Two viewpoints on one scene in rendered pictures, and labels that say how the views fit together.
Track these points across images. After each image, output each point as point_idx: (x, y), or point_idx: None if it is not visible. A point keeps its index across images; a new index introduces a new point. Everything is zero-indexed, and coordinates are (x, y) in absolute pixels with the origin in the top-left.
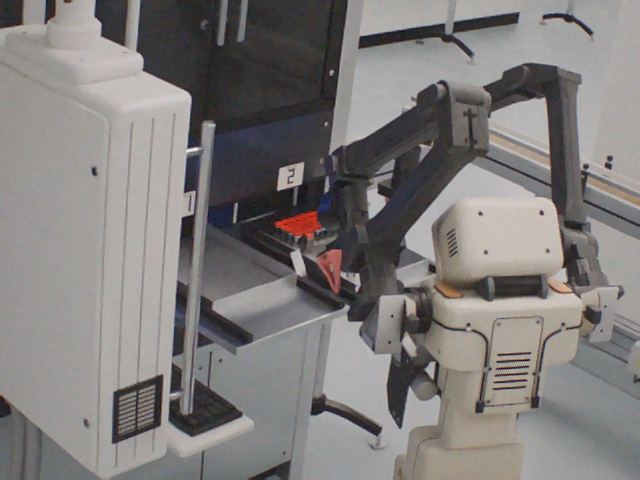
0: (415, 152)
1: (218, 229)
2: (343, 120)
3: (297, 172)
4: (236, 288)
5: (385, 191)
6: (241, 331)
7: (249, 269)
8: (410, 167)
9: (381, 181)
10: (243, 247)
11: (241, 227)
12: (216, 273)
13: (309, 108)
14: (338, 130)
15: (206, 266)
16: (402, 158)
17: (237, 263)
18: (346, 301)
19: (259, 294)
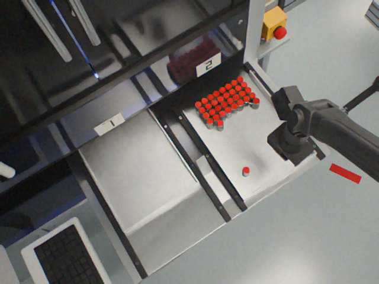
0: (304, 138)
1: (150, 111)
2: (259, 9)
3: (215, 60)
4: (152, 190)
5: (273, 146)
6: (138, 270)
7: (168, 159)
8: (297, 144)
9: (272, 132)
10: (166, 135)
11: (175, 90)
12: (141, 166)
13: (219, 21)
14: (254, 18)
15: (136, 155)
16: (289, 138)
17: (161, 149)
18: (235, 207)
19: (166, 205)
